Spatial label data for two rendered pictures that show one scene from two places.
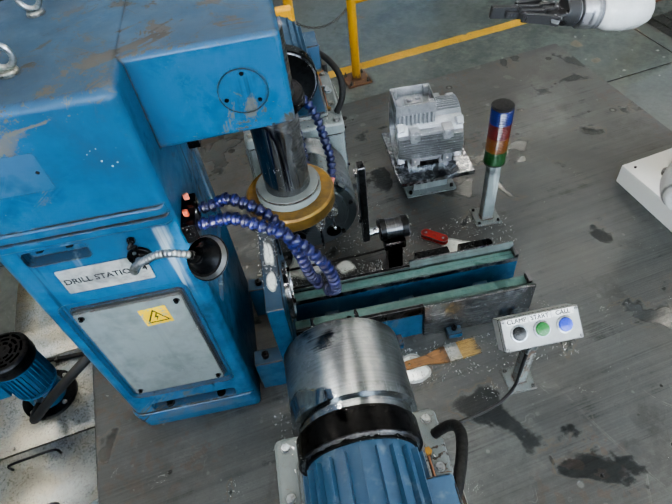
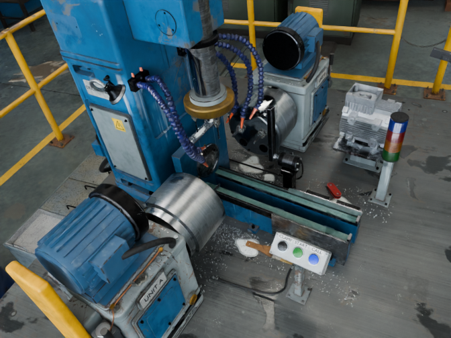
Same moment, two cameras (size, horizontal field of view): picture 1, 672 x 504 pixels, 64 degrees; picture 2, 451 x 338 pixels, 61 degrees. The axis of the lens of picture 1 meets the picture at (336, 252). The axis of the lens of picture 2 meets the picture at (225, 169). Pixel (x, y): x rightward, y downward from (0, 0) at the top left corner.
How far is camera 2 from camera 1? 0.71 m
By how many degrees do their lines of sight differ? 29
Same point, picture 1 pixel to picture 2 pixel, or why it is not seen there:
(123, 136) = (103, 22)
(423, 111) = (364, 104)
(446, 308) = (284, 223)
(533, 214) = (415, 215)
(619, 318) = (404, 309)
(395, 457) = (107, 213)
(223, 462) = not seen: hidden behind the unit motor
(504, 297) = (324, 239)
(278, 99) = (181, 33)
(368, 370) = (178, 203)
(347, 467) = (87, 203)
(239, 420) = not seen: hidden behind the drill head
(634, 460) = not seen: outside the picture
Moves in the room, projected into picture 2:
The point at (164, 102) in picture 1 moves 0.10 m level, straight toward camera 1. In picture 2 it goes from (135, 16) to (118, 31)
